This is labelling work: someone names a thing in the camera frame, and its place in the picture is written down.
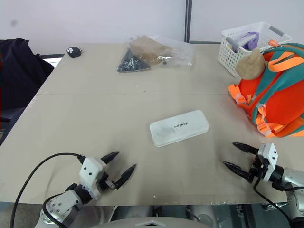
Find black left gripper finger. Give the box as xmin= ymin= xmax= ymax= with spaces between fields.
xmin=100 ymin=151 xmax=120 ymax=164
xmin=114 ymin=163 xmax=137 ymax=190

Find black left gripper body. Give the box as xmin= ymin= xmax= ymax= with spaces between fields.
xmin=96 ymin=171 xmax=117 ymax=191

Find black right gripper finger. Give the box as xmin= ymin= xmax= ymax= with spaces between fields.
xmin=223 ymin=161 xmax=254 ymax=182
xmin=232 ymin=142 xmax=259 ymax=155

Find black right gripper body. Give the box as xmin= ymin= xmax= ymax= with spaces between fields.
xmin=248 ymin=152 xmax=265 ymax=183

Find orange and teal backpack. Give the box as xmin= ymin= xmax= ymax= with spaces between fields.
xmin=228 ymin=39 xmax=304 ymax=138

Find white pencil case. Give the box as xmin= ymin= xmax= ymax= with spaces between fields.
xmin=149 ymin=109 xmax=210 ymax=148

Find beige plush toy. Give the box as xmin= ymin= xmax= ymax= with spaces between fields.
xmin=235 ymin=48 xmax=266 ymax=79

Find white perforated plastic basket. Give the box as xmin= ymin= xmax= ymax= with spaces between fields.
xmin=218 ymin=21 xmax=293 ymax=78

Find bag of black small parts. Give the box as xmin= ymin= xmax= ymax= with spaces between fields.
xmin=116 ymin=48 xmax=152 ymax=73

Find purple item in basket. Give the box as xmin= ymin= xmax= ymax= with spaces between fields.
xmin=231 ymin=31 xmax=259 ymax=54

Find black paw print pouch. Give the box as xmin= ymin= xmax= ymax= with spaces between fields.
xmin=66 ymin=46 xmax=85 ymax=58

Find brown paper package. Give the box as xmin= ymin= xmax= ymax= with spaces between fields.
xmin=129 ymin=35 xmax=175 ymax=64

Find clear plastic bag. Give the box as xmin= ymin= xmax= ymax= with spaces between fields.
xmin=116 ymin=34 xmax=194 ymax=73

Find dark navy fabric bag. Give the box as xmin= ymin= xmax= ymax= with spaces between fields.
xmin=0 ymin=38 xmax=56 ymax=111

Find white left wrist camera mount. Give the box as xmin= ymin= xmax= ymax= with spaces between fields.
xmin=78 ymin=156 xmax=107 ymax=200

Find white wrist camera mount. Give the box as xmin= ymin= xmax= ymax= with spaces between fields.
xmin=78 ymin=156 xmax=107 ymax=200
xmin=257 ymin=142 xmax=279 ymax=183

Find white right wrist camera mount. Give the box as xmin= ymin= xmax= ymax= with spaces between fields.
xmin=257 ymin=142 xmax=279 ymax=183

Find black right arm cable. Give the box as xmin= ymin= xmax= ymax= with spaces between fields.
xmin=252 ymin=175 xmax=295 ymax=224

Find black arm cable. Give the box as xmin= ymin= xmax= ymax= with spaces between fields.
xmin=252 ymin=175 xmax=295 ymax=224
xmin=9 ymin=152 xmax=86 ymax=228

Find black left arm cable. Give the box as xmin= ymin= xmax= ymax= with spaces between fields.
xmin=9 ymin=152 xmax=86 ymax=228

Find dark vertical wall post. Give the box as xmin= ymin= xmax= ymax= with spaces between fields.
xmin=184 ymin=0 xmax=193 ymax=44

